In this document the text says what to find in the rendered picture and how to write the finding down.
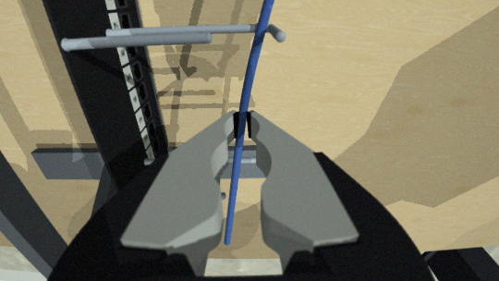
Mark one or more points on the blue cable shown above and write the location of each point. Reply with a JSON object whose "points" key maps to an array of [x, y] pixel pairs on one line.
{"points": [[243, 109]]}

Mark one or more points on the black rack with grey feet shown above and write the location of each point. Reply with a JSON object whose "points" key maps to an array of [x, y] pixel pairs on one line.
{"points": [[116, 92]]}

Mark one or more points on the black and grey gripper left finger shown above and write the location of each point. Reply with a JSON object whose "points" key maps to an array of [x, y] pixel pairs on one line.
{"points": [[174, 205]]}

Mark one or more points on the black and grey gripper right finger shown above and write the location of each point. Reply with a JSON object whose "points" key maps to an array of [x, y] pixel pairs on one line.
{"points": [[310, 203]]}

